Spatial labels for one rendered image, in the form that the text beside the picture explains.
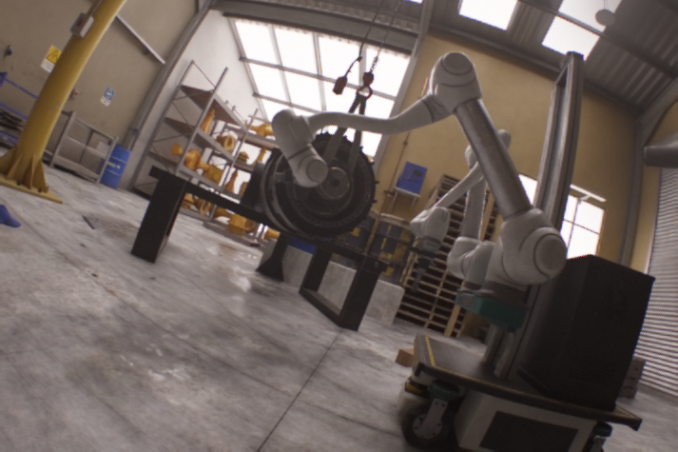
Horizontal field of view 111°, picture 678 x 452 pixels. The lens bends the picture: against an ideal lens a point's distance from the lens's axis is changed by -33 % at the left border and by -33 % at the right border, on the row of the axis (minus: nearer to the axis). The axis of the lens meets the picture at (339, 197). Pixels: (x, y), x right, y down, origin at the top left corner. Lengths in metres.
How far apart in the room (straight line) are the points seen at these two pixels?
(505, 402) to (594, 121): 7.59
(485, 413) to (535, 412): 0.18
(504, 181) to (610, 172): 7.18
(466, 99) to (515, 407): 0.98
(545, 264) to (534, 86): 7.14
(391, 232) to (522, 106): 4.17
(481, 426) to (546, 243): 0.62
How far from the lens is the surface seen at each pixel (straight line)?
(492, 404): 1.21
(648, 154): 0.70
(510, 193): 1.03
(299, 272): 4.33
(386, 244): 4.77
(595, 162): 8.00
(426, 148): 6.64
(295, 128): 1.19
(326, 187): 1.58
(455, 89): 1.09
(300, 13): 8.57
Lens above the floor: 0.55
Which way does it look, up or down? 9 degrees up
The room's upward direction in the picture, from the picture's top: 21 degrees clockwise
